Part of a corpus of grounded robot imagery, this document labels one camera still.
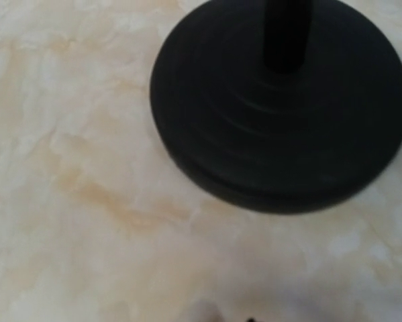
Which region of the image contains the black pole phone stand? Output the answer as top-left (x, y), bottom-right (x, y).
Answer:
top-left (150, 1), bottom-right (402, 213)

